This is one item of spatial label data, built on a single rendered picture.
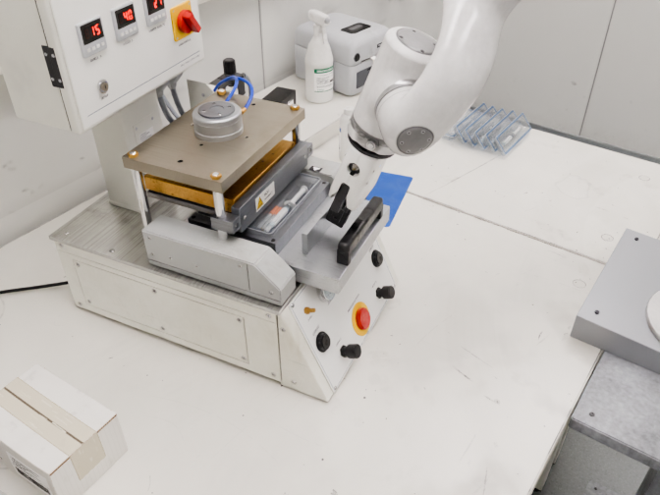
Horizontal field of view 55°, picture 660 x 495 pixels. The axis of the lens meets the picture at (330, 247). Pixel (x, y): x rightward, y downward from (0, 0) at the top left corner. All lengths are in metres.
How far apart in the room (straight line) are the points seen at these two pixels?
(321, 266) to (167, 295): 0.28
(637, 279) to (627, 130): 2.07
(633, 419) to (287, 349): 0.57
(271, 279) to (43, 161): 0.76
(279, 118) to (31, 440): 0.62
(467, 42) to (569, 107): 2.63
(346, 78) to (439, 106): 1.14
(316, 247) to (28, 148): 0.76
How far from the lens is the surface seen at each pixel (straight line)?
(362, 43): 1.90
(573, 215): 1.58
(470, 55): 0.78
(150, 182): 1.07
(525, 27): 3.35
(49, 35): 0.97
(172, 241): 1.02
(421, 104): 0.78
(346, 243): 0.96
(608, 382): 1.20
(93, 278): 1.21
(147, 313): 1.17
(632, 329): 1.24
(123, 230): 1.18
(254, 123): 1.09
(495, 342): 1.21
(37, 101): 1.05
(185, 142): 1.04
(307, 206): 1.07
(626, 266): 1.36
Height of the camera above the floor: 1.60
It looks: 38 degrees down
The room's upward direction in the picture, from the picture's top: straight up
